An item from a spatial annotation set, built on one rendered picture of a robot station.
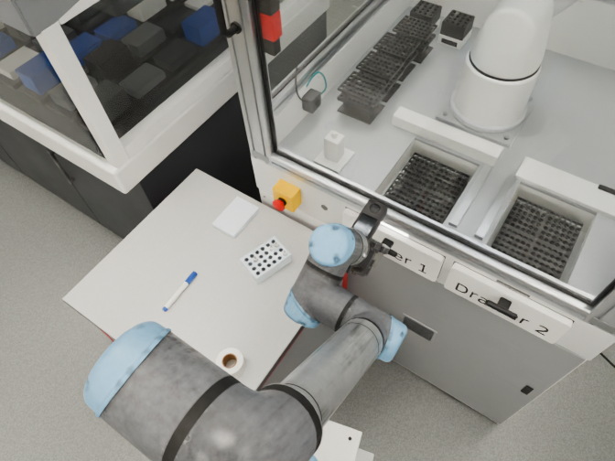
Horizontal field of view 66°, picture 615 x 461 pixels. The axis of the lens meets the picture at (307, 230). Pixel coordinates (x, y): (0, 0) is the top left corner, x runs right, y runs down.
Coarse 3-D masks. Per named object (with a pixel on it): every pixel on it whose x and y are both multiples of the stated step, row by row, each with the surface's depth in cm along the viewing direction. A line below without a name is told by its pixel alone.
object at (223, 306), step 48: (192, 192) 156; (240, 192) 155; (144, 240) 146; (192, 240) 145; (240, 240) 145; (288, 240) 144; (96, 288) 137; (144, 288) 137; (192, 288) 136; (240, 288) 135; (288, 288) 135; (192, 336) 128; (240, 336) 127; (288, 336) 127
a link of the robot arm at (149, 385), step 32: (128, 352) 51; (160, 352) 51; (192, 352) 53; (96, 384) 50; (128, 384) 49; (160, 384) 49; (192, 384) 49; (224, 384) 50; (96, 416) 52; (128, 416) 48; (160, 416) 47; (192, 416) 47; (160, 448) 47
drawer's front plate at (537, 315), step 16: (464, 272) 116; (448, 288) 125; (464, 288) 121; (480, 288) 117; (496, 288) 114; (480, 304) 122; (512, 304) 114; (528, 304) 111; (512, 320) 119; (528, 320) 115; (544, 320) 112; (560, 320) 108; (544, 336) 116; (560, 336) 112
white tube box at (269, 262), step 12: (276, 240) 140; (252, 252) 138; (264, 252) 138; (276, 252) 138; (288, 252) 137; (252, 264) 137; (264, 264) 135; (276, 264) 135; (252, 276) 136; (264, 276) 135
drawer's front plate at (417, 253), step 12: (348, 216) 128; (384, 228) 125; (396, 240) 123; (408, 240) 122; (408, 252) 124; (420, 252) 121; (432, 252) 120; (408, 264) 128; (420, 264) 125; (432, 264) 122; (432, 276) 126
